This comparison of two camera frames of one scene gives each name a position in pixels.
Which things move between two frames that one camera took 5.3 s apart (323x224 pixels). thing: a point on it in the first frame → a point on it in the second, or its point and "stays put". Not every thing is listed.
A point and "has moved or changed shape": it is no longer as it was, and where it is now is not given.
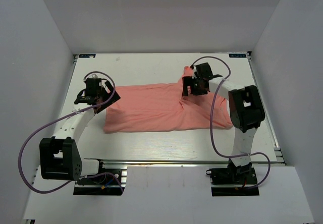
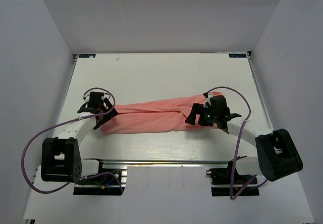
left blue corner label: [86, 55] stays put
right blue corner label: [237, 55] stays put
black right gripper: [189, 81] → [198, 109]
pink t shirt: [163, 108] has moved or changed shape
